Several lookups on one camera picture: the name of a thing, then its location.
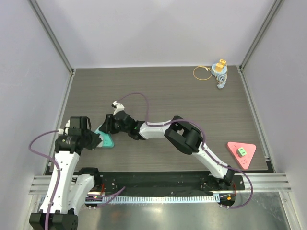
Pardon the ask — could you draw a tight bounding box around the teal triangular power socket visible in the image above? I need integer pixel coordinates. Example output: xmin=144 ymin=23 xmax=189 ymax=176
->
xmin=95 ymin=126 xmax=115 ymax=148

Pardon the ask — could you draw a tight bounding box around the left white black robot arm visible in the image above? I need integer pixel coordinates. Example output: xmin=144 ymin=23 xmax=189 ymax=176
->
xmin=29 ymin=116 xmax=102 ymax=230

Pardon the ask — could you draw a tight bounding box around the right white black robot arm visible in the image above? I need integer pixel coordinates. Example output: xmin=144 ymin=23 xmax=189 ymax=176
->
xmin=98 ymin=111 xmax=235 ymax=190

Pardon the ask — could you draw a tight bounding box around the pink triangular power socket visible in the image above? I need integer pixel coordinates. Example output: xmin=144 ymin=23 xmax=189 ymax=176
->
xmin=227 ymin=141 xmax=257 ymax=170

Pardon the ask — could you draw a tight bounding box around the green cube plug adapter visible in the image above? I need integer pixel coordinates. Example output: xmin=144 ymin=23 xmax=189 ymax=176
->
xmin=236 ymin=147 xmax=247 ymax=157

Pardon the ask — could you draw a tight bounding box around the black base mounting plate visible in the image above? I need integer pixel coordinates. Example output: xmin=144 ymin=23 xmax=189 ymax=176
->
xmin=76 ymin=168 xmax=245 ymax=192

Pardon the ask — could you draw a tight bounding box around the yellow connector block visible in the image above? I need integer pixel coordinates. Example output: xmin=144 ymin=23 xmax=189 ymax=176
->
xmin=214 ymin=59 xmax=226 ymax=72

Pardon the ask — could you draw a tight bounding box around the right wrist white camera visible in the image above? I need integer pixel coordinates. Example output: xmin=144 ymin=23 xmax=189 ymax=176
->
xmin=111 ymin=101 xmax=125 ymax=115

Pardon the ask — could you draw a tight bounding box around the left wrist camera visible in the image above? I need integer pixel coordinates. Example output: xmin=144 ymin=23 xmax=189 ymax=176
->
xmin=58 ymin=120 xmax=70 ymax=135

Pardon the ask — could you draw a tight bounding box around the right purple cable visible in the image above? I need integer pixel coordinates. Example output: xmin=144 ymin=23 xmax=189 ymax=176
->
xmin=117 ymin=92 xmax=255 ymax=208

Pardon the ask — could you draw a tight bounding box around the purple cable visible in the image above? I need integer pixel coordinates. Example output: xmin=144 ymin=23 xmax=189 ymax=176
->
xmin=117 ymin=92 xmax=255 ymax=208
xmin=28 ymin=130 xmax=125 ymax=230

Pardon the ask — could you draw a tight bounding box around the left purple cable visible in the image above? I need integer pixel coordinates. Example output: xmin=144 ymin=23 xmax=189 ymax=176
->
xmin=28 ymin=130 xmax=125 ymax=230

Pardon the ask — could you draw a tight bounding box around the yellow thin cable loop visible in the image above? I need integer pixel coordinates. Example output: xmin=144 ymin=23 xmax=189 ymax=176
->
xmin=193 ymin=65 xmax=214 ymax=81

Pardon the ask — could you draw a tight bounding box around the light blue cable holder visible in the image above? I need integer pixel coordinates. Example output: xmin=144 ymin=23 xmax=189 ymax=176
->
xmin=211 ymin=63 xmax=228 ymax=89

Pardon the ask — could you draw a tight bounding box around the slotted cable duct strip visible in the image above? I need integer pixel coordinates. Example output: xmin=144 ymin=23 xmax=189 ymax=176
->
xmin=85 ymin=194 xmax=220 ymax=204

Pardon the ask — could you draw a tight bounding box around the aluminium frame rail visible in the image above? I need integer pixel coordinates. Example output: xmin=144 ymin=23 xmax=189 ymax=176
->
xmin=239 ymin=173 xmax=292 ymax=192

